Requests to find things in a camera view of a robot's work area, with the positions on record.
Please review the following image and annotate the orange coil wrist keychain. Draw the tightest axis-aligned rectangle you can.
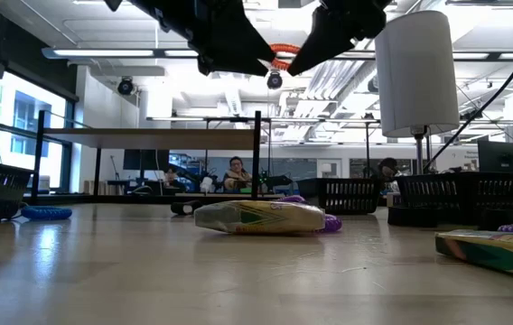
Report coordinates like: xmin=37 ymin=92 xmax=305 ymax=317
xmin=268 ymin=42 xmax=303 ymax=72

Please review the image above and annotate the yellow green snack bag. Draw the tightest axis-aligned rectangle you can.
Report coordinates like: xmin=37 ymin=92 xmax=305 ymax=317
xmin=193 ymin=200 xmax=327 ymax=235

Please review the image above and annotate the blue coil wrist keychain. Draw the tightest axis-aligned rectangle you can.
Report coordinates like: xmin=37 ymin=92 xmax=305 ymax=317
xmin=20 ymin=205 xmax=73 ymax=222

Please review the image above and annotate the yellow green crayon box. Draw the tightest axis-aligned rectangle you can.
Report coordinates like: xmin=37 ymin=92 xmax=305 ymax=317
xmin=434 ymin=228 xmax=513 ymax=285

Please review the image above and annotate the wooden desk riser shelf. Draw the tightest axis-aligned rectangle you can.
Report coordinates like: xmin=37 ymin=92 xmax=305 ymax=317
xmin=30 ymin=110 xmax=263 ymax=205

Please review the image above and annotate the round black ceiling device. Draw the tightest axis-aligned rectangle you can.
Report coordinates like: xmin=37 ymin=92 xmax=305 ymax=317
xmin=117 ymin=77 xmax=135 ymax=96
xmin=266 ymin=70 xmax=284 ymax=90

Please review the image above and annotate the white shade table lamp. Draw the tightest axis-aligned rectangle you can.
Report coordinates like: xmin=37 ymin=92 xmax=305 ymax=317
xmin=374 ymin=9 xmax=461 ymax=176

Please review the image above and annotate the person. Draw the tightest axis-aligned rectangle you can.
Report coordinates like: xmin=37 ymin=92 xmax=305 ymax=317
xmin=371 ymin=156 xmax=400 ymax=181
xmin=220 ymin=155 xmax=254 ymax=193

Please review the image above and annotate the long ceiling light strip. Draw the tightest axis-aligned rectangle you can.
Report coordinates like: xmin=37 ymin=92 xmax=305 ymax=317
xmin=42 ymin=46 xmax=203 ymax=60

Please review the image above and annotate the small black block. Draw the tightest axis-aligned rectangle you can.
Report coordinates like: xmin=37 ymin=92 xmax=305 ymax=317
xmin=170 ymin=200 xmax=204 ymax=217

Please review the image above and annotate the black computer monitor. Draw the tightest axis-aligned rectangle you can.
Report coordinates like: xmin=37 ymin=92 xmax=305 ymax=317
xmin=477 ymin=140 xmax=513 ymax=174

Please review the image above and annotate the large glass window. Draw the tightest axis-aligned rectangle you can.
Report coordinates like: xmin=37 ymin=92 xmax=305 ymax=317
xmin=0 ymin=67 xmax=77 ymax=195

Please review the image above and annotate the dark wall screen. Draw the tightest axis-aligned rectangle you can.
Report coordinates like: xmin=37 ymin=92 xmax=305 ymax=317
xmin=123 ymin=149 xmax=171 ymax=172

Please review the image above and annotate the long black cable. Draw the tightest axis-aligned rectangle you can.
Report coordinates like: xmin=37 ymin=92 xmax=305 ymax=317
xmin=422 ymin=17 xmax=513 ymax=175

